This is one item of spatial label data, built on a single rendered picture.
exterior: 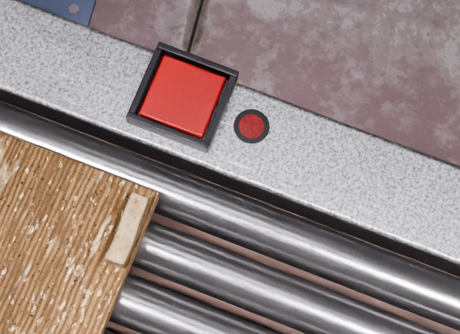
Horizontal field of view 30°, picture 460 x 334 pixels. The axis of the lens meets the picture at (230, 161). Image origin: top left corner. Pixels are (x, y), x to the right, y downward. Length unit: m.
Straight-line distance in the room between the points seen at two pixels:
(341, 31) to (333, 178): 1.08
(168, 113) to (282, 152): 0.11
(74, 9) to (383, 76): 0.64
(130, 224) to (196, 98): 0.13
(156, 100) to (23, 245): 0.17
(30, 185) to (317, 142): 0.25
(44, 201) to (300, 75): 1.10
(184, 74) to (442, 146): 1.08
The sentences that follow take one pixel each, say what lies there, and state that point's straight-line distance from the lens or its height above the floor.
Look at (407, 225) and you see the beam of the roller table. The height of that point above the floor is 0.91.
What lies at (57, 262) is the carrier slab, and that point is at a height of 0.94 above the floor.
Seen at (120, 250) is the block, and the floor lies 0.96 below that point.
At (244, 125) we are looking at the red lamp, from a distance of 0.76.
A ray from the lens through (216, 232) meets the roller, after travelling 0.74.
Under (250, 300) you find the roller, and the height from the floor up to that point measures 0.91.
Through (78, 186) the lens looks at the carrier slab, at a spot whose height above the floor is 0.94.
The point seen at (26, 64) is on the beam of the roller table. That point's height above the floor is 0.92.
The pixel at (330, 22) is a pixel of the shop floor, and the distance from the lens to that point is 1.82.
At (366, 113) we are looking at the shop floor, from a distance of 1.76.
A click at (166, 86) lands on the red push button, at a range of 0.75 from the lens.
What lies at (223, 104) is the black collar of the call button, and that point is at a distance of 0.74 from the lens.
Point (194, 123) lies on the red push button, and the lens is 0.74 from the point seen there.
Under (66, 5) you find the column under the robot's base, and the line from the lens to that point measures 1.81.
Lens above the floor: 1.64
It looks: 75 degrees down
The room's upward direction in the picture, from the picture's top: 10 degrees clockwise
